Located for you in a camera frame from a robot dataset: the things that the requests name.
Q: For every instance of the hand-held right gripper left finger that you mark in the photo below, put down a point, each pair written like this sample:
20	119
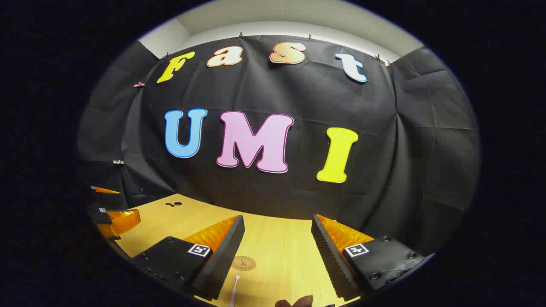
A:
222	260

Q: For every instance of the black backdrop cloth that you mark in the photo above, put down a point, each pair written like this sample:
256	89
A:
298	94

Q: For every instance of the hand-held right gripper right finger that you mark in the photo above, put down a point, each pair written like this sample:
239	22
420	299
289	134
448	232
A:
330	260

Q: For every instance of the round brown coaster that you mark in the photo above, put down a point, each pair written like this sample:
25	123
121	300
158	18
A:
243	263

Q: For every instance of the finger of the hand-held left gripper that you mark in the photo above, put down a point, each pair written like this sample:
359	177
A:
106	190
123	221

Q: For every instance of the white toothbrush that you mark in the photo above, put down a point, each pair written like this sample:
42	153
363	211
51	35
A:
233	292

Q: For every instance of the wooden desktop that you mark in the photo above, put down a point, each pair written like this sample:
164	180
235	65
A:
277	243

